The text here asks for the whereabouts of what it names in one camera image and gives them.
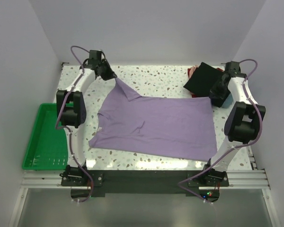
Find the green plastic tray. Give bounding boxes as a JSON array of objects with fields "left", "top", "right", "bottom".
[{"left": 22, "top": 103, "right": 68, "bottom": 171}]

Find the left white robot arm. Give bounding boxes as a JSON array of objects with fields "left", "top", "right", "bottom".
[{"left": 55, "top": 46, "right": 117, "bottom": 189}]

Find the black folded t shirt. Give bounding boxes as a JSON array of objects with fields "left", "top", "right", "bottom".
[{"left": 183, "top": 62, "right": 224, "bottom": 97}]

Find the light blue folded t shirt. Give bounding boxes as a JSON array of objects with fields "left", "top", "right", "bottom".
[{"left": 221, "top": 94, "right": 233, "bottom": 108}]

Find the pink folded t shirt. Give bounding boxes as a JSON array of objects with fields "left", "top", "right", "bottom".
[{"left": 187, "top": 65, "right": 198, "bottom": 79}]

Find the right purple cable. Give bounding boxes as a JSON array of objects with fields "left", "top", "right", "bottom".
[{"left": 177, "top": 59, "right": 263, "bottom": 198}]

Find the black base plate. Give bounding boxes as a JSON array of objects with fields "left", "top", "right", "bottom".
[{"left": 60, "top": 166, "right": 230, "bottom": 199}]

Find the purple t shirt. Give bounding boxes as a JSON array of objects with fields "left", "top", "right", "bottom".
[{"left": 89, "top": 79, "right": 217, "bottom": 161}]

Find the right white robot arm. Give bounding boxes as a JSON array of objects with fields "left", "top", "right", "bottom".
[{"left": 191, "top": 61, "right": 266, "bottom": 186}]

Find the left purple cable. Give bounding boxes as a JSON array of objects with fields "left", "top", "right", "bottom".
[{"left": 54, "top": 45, "right": 102, "bottom": 203}]

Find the purple cable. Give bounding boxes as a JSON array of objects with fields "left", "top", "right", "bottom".
[
  {"left": 177, "top": 59, "right": 263, "bottom": 198},
  {"left": 54, "top": 45, "right": 102, "bottom": 203}
]

